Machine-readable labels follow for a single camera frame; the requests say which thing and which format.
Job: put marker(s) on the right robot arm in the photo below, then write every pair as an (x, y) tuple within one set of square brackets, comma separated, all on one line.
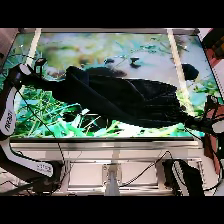
[(186, 176)]

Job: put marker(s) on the silver frame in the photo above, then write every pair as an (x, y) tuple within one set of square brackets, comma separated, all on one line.
[(113, 156)]

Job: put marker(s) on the dark blue jeans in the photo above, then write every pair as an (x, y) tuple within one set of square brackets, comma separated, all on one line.
[(133, 100)]

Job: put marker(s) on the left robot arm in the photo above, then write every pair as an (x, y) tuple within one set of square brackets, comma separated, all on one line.
[(10, 113)]

